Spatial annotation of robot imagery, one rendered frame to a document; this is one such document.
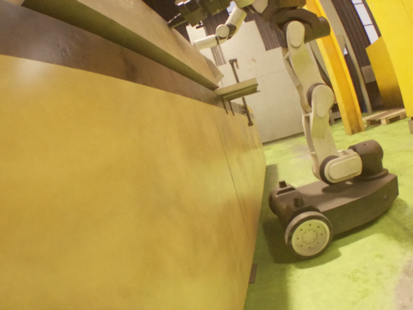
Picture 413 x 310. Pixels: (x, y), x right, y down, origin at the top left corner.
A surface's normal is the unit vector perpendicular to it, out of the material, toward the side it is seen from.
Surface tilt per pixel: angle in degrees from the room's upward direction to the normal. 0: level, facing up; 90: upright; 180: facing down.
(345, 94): 90
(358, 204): 90
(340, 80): 90
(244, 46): 90
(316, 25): 113
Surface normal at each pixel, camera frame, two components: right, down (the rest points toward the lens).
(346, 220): -0.11, 0.09
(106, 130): 0.92, -0.25
